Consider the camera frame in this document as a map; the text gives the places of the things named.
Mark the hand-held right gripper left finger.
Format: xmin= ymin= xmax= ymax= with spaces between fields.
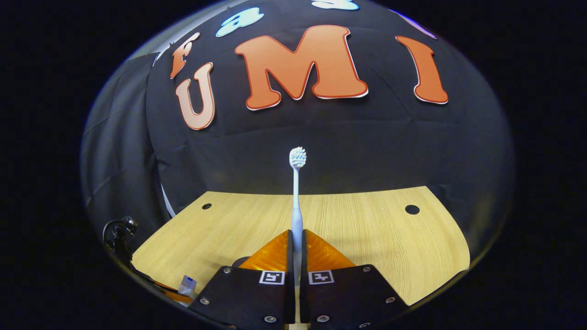
xmin=189 ymin=229 xmax=295 ymax=330

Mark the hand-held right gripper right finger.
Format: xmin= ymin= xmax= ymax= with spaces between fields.
xmin=300 ymin=229 xmax=410 ymax=329

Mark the white toothpaste tube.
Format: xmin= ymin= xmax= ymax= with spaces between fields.
xmin=178 ymin=275 xmax=198 ymax=297

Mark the white toothbrush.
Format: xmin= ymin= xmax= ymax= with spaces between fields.
xmin=289 ymin=147 xmax=307 ymax=324

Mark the black backdrop cloth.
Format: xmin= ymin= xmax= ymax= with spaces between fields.
xmin=80 ymin=0 xmax=514 ymax=275

